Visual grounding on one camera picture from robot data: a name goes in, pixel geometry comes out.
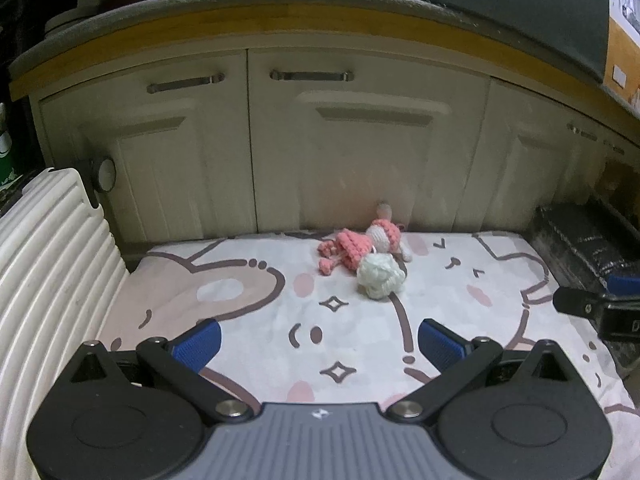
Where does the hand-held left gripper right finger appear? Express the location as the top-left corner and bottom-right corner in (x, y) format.
(385, 317), (578, 425)

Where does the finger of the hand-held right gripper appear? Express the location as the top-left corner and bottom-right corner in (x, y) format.
(606, 273), (640, 298)
(552, 286), (611, 320)

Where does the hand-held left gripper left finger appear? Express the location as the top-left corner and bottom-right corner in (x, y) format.
(60, 318), (256, 425)

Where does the black case at right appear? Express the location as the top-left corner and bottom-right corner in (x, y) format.
(530, 202), (640, 292)

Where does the cartoon printed blanket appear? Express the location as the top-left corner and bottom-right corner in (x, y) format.
(97, 230), (640, 421)

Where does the white yarn ball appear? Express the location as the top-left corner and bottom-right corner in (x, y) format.
(356, 252), (405, 301)

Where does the cream cabinet door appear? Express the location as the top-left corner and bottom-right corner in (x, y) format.
(452, 80), (617, 235)
(247, 47), (493, 237)
(39, 50), (259, 247)

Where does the pink white crochet doll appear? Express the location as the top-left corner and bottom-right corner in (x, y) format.
(365, 201), (415, 263)

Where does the pink crochet hat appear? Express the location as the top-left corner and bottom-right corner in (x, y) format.
(317, 228), (376, 276)

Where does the white ribbed suitcase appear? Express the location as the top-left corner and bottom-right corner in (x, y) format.
(0, 166), (132, 442)

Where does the cardboard box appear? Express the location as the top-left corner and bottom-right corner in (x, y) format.
(602, 0), (640, 112)

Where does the green printed package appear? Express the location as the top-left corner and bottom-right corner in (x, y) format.
(0, 102), (22, 197)

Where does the grey countertop with wooden edge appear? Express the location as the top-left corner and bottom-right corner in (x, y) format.
(7, 0), (640, 121)

